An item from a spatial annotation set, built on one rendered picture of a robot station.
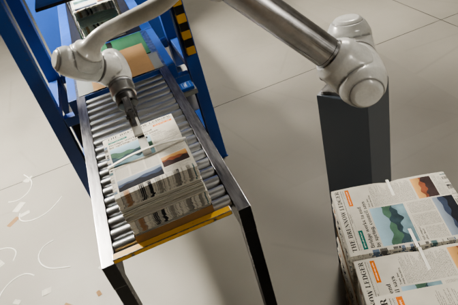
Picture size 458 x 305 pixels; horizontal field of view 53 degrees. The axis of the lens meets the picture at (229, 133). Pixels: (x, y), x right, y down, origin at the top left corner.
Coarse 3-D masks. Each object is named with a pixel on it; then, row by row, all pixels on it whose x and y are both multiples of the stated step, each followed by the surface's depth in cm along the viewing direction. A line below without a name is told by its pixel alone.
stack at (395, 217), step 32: (352, 192) 153; (384, 192) 150; (416, 192) 147; (448, 192) 144; (352, 224) 142; (384, 224) 140; (416, 224) 137; (448, 224) 134; (352, 256) 134; (384, 256) 131; (416, 256) 129; (448, 256) 126; (352, 288) 151; (384, 288) 123; (416, 288) 121
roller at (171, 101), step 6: (162, 102) 237; (168, 102) 236; (174, 102) 236; (144, 108) 236; (150, 108) 235; (156, 108) 235; (138, 114) 233; (144, 114) 234; (114, 120) 233; (120, 120) 232; (126, 120) 232; (102, 126) 231; (108, 126) 231; (114, 126) 232; (96, 132) 230
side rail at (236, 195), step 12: (168, 72) 263; (168, 84) 251; (180, 96) 238; (180, 108) 232; (192, 108) 229; (192, 120) 217; (204, 132) 206; (204, 144) 199; (216, 156) 190; (216, 168) 184; (228, 180) 176; (228, 192) 171; (240, 192) 170; (240, 204) 164; (240, 216) 164; (252, 216) 166; (252, 228) 169
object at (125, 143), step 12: (156, 120) 179; (168, 120) 176; (132, 132) 176; (144, 132) 173; (156, 132) 171; (168, 132) 169; (180, 132) 168; (108, 144) 173; (120, 144) 170; (132, 144) 168; (108, 156) 166; (120, 156) 164
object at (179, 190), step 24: (120, 168) 159; (144, 168) 155; (168, 168) 152; (192, 168) 151; (120, 192) 148; (144, 192) 149; (168, 192) 151; (192, 192) 155; (144, 216) 153; (168, 216) 156
